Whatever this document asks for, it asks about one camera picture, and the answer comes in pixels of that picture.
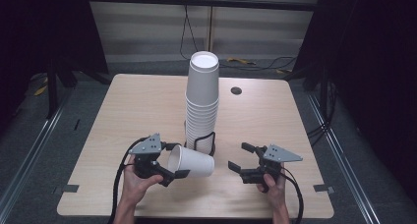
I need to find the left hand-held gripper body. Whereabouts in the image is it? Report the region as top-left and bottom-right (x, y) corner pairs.
(128, 133), (176, 188)

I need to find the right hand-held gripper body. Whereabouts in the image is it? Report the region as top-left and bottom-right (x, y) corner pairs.
(240, 143), (304, 185)

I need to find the white paper cup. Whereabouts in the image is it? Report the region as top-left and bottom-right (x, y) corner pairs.
(167, 143), (215, 178)

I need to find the black wire cup holder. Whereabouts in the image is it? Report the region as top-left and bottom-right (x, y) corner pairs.
(183, 120), (217, 157)

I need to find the stack of white paper cups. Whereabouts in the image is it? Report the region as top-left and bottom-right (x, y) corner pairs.
(184, 50), (220, 155)

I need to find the person's right hand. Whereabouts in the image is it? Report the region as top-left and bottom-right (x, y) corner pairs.
(256, 166), (288, 212)

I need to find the person's left hand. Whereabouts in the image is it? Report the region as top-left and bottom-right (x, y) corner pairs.
(121, 154), (164, 207)

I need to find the grey tape piece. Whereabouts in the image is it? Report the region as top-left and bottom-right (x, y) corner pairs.
(312, 183), (335, 196)
(53, 184), (80, 196)

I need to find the black metal stand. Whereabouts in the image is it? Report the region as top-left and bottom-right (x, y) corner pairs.
(44, 58), (79, 120)
(318, 66), (331, 129)

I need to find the dark curtain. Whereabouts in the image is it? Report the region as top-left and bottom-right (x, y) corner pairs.
(292, 0), (417, 203)
(0, 0), (110, 134)

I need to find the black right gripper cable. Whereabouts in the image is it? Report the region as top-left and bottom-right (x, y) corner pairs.
(279, 167), (305, 224)

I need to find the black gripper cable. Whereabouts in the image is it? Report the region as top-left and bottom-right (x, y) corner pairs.
(107, 136), (149, 224)
(279, 167), (305, 224)

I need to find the bundle of black cables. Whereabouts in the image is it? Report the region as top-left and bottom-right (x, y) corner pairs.
(306, 82), (339, 147)

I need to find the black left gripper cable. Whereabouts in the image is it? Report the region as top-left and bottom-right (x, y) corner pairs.
(107, 136), (149, 224)

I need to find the metal floor rail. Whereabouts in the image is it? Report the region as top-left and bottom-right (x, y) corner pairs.
(305, 91), (382, 224)
(0, 85), (73, 216)

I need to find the black floor cable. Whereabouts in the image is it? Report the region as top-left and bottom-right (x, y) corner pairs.
(217, 55), (298, 72)

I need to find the thin black hanging cable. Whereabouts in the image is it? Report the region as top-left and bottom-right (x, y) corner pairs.
(179, 0), (199, 60)

